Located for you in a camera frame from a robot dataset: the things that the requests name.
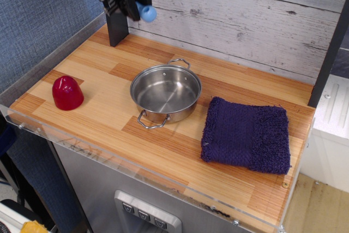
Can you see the dark support post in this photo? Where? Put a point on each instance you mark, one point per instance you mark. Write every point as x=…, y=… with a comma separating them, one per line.
x=116, y=22
x=330, y=57

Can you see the stainless steel pot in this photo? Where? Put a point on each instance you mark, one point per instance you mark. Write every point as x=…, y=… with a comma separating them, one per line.
x=166, y=93

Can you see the clear acrylic edge guard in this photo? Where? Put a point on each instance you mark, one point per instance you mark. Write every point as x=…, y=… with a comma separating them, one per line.
x=93, y=175

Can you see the dark right support post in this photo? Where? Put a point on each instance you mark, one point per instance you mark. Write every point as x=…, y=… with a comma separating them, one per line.
x=330, y=57

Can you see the blue grey measuring spoon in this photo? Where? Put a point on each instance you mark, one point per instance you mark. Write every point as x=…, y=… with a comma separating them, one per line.
x=147, y=12

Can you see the silver button panel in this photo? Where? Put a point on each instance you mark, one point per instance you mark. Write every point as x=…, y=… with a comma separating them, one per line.
x=137, y=215

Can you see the purple folded cloth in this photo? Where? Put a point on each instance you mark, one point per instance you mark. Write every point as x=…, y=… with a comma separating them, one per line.
x=254, y=137

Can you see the yellow object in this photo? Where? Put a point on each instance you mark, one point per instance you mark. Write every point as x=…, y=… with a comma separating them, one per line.
x=33, y=227

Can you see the red plastic cup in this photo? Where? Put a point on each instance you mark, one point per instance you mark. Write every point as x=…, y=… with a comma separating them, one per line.
x=66, y=93

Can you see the white side counter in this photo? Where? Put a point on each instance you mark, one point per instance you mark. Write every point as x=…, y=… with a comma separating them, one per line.
x=325, y=158

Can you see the dark left support post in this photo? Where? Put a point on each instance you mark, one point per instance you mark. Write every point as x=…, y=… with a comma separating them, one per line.
x=116, y=22

